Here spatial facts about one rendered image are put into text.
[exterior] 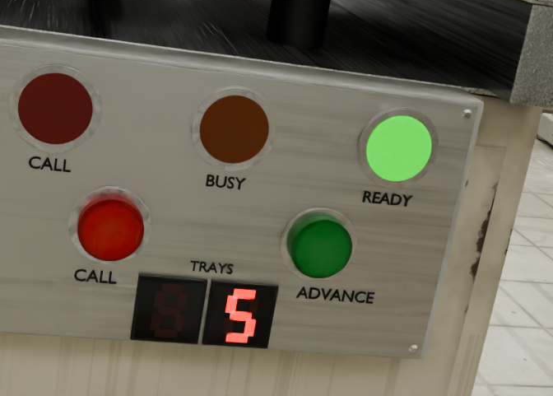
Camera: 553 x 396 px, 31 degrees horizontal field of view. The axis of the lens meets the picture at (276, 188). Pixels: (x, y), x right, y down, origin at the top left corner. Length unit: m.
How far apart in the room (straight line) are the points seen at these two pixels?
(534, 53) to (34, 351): 0.29
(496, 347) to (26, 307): 1.97
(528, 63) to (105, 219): 0.21
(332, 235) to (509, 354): 1.91
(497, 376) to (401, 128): 1.79
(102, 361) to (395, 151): 0.19
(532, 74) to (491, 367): 1.81
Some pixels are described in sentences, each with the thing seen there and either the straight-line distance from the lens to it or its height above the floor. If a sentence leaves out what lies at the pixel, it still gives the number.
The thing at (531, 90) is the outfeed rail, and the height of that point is 0.85.
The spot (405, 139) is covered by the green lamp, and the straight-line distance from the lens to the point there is 0.47.
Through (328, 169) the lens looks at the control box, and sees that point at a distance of 0.47.
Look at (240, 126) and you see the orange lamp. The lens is 0.45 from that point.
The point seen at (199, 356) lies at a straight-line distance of 0.53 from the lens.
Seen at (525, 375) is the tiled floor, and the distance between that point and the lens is 2.29.
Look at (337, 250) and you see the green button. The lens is 0.48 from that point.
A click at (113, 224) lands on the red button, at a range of 0.45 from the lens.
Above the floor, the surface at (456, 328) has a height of 0.71.
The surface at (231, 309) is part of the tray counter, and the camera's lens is 0.49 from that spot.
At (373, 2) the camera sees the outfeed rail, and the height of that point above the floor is 0.86.
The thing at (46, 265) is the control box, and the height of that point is 0.74.
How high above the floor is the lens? 0.92
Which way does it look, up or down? 17 degrees down
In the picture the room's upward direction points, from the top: 10 degrees clockwise
